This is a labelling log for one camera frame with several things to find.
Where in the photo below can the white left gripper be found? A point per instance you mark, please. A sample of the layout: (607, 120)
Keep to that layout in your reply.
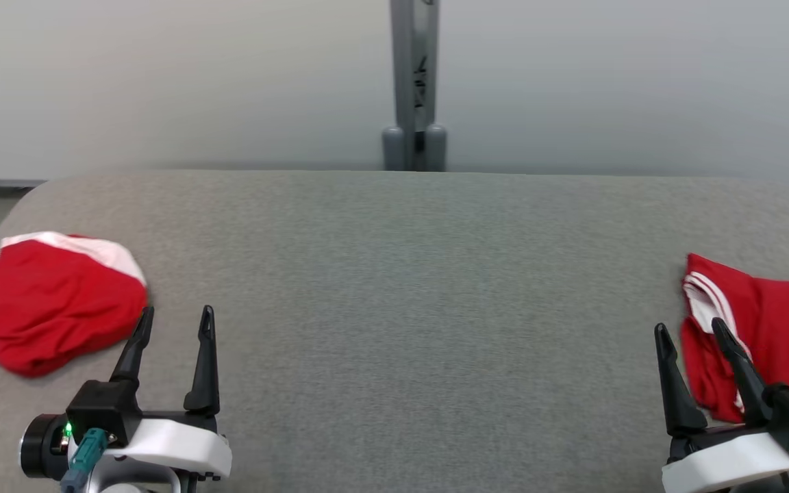
(175, 445)

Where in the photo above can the red Bulls 23 shorts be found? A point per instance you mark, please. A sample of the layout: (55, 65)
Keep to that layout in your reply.
(45, 308)

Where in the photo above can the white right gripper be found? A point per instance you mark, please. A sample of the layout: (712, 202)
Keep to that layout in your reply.
(730, 462)

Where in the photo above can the grey metal post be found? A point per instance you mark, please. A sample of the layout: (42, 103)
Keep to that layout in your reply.
(414, 82)

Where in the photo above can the red Bulls 23 jersey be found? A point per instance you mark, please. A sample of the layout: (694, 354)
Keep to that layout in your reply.
(778, 322)

